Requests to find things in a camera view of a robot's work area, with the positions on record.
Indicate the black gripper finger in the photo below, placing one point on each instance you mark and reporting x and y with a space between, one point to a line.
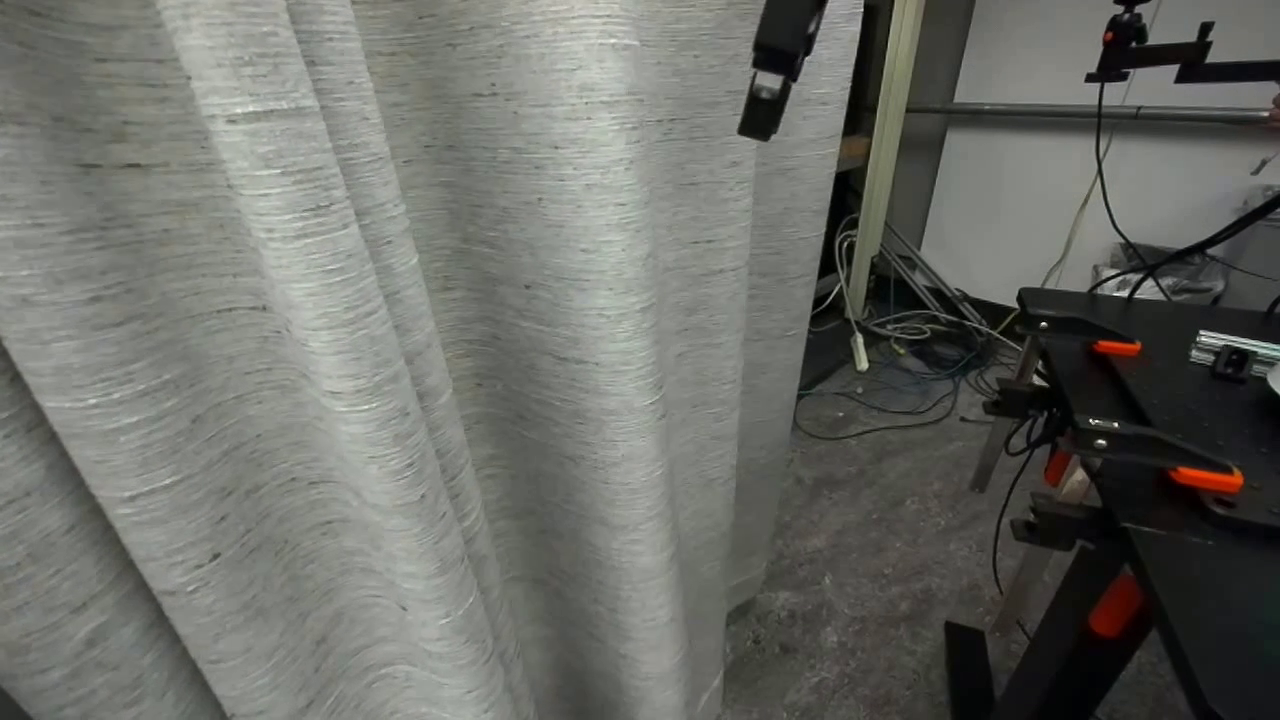
781 60

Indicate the grey woven curtain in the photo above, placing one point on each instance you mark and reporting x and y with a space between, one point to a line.
403 362

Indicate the white device on table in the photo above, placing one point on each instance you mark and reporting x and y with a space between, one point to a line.
1233 354

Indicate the black work table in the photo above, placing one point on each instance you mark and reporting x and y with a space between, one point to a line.
1203 426

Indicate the orange clamp under table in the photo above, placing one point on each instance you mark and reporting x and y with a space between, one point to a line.
1119 606

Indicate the cream vertical post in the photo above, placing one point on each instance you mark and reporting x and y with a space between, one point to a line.
885 134

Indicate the grey horizontal wall rail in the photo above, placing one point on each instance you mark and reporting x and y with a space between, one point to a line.
1064 114

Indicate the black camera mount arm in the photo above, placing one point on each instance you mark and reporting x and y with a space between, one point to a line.
1145 53

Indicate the grey box by wall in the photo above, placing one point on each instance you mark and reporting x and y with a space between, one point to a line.
1173 273

